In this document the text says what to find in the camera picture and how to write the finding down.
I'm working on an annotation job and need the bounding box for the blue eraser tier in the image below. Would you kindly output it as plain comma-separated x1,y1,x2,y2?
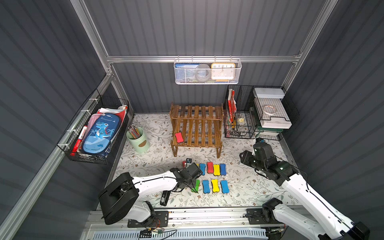
199,164,206,176

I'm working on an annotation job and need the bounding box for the blue eraser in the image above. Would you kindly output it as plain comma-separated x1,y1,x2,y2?
203,180,211,194
220,164,227,176
221,180,230,194

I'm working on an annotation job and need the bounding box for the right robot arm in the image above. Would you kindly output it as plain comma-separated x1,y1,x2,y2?
239,141,370,240

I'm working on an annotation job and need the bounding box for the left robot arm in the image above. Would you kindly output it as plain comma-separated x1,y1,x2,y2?
98,163,203,225

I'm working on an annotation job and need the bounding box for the wooden two-tier shelf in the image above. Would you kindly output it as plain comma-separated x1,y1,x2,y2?
170,104,224,158

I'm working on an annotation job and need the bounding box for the black stapler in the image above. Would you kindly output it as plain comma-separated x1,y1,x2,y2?
160,191,171,206

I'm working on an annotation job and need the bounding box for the yellow utility knife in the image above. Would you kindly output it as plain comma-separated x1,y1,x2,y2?
232,116,236,130

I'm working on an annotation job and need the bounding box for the tape roll on organizer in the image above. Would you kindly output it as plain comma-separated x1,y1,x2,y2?
262,105,277,116

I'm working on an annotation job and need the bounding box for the white box on organizer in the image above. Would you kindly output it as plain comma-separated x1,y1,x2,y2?
253,87,292,130

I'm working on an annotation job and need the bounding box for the green pencil cup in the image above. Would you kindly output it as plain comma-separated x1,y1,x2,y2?
127,127,150,154

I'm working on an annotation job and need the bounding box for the colored pencils bunch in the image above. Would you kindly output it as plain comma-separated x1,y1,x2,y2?
128,124,141,139

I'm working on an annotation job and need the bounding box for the blue dinosaur pencil case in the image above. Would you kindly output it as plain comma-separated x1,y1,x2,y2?
82,113,121,155

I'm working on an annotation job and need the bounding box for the yellow alarm clock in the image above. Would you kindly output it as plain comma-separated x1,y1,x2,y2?
211,63,236,81

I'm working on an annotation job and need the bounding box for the blue box in basket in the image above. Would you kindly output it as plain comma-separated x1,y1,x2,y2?
174,63,199,83

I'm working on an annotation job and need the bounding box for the clear tape roll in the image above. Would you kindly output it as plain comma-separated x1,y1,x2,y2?
195,64,211,82

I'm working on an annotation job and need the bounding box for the white mesh hanging basket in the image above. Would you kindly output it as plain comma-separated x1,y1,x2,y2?
174,58,243,85

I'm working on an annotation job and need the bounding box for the red marker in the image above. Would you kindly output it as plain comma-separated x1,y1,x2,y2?
70,126,88,156

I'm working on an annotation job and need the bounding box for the black wire desk organizer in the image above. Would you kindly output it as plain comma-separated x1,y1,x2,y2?
224,85,300,141

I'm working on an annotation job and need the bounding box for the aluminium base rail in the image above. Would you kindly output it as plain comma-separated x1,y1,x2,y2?
86,206,328,240

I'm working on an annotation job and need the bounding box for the black wire wall basket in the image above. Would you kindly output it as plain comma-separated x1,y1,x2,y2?
58,91,130,165

